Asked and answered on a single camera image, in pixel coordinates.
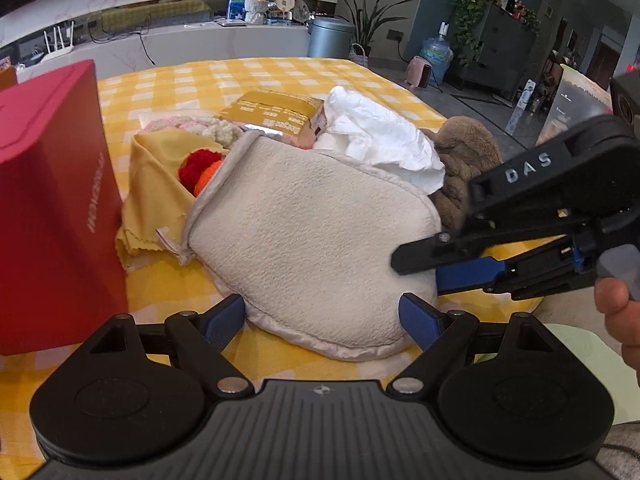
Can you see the pink space heater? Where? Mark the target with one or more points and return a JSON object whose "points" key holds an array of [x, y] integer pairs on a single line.
{"points": [[419, 72]]}

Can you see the gold snack packet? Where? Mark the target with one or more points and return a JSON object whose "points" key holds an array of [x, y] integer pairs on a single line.
{"points": [[270, 110]]}

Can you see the grey cabinet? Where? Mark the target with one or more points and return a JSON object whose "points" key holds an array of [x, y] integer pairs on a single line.
{"points": [[500, 50]]}

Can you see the trailing green plant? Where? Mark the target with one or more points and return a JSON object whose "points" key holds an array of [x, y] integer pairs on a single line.
{"points": [[467, 0]]}

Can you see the grey metal trash can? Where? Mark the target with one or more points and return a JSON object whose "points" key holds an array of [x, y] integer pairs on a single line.
{"points": [[330, 37]]}

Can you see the red yarn pompom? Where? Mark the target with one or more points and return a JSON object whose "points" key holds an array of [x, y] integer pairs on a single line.
{"points": [[197, 167]]}

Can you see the red cardboard box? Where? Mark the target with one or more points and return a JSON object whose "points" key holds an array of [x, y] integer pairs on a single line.
{"points": [[50, 185]]}

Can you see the pink white chunky knit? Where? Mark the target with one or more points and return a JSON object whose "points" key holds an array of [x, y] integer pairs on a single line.
{"points": [[220, 132]]}

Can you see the yellow checked blanket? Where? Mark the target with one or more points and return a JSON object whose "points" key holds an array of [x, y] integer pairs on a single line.
{"points": [[250, 80]]}

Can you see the round paper fan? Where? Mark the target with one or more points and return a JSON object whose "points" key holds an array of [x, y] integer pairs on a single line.
{"points": [[284, 0]]}

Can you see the long-leaf potted plant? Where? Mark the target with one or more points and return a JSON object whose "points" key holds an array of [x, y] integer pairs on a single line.
{"points": [[367, 20]]}

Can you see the white media console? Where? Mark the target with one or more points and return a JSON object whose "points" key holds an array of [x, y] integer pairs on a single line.
{"points": [[210, 42]]}

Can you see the person's right hand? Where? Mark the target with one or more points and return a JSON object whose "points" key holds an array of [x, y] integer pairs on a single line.
{"points": [[617, 310]]}

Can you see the orange yarn pompom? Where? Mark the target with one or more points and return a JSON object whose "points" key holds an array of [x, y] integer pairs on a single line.
{"points": [[205, 184]]}

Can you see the blue water jug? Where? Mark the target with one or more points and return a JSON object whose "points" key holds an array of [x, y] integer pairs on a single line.
{"points": [[435, 55]]}

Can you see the colourful picture board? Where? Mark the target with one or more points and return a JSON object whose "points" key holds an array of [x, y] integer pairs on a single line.
{"points": [[236, 0]]}

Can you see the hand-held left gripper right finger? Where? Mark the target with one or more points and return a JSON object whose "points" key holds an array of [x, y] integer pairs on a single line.
{"points": [[417, 320]]}

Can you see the brown plush toy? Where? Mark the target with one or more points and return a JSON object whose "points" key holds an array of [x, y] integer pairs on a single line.
{"points": [[465, 150]]}

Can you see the white paper bag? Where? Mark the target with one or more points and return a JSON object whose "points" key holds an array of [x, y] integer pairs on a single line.
{"points": [[570, 105]]}

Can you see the woven basket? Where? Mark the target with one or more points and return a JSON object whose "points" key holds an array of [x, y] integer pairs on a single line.
{"points": [[357, 56]]}

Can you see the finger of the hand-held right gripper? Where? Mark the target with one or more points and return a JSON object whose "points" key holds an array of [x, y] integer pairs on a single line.
{"points": [[425, 255], [465, 275]]}

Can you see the beige fleece cloth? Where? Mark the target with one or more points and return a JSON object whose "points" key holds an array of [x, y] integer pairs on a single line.
{"points": [[310, 230]]}

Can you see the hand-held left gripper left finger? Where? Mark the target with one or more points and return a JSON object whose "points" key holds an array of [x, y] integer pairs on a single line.
{"points": [[225, 317]]}

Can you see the person's grey trouser leg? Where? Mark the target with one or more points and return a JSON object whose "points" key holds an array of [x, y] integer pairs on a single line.
{"points": [[622, 455]]}

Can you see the yellow cloth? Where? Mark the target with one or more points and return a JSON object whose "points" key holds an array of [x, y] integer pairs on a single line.
{"points": [[150, 185]]}

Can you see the white flat device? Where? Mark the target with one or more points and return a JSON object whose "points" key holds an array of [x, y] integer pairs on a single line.
{"points": [[231, 22]]}

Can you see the white router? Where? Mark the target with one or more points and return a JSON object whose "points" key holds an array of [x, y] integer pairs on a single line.
{"points": [[59, 51]]}

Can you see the white crumpled cloth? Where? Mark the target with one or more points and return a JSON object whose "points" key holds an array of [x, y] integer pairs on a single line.
{"points": [[370, 130]]}

